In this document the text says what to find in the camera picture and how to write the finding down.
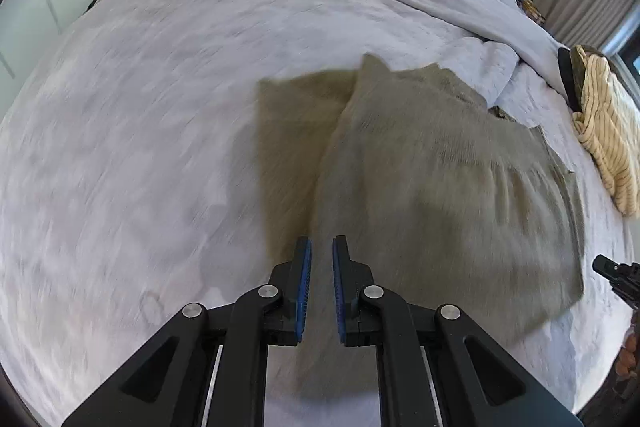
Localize grey-green knit sweater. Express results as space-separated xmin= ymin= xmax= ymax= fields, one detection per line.
xmin=256 ymin=53 xmax=587 ymax=393

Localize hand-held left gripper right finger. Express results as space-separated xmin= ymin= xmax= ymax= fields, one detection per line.
xmin=332 ymin=235 xmax=586 ymax=427

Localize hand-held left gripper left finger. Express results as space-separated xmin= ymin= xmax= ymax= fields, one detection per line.
xmin=60 ymin=235 xmax=313 ymax=427

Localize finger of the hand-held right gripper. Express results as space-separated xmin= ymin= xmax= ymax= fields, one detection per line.
xmin=592 ymin=254 xmax=640 ymax=310

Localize black cloth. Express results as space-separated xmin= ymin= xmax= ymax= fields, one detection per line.
xmin=557 ymin=48 xmax=583 ymax=114

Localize white quilted bedspread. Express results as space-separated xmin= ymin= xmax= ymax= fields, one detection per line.
xmin=0 ymin=0 xmax=640 ymax=427

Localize cream striped garment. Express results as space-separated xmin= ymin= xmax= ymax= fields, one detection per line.
xmin=572 ymin=54 xmax=640 ymax=215

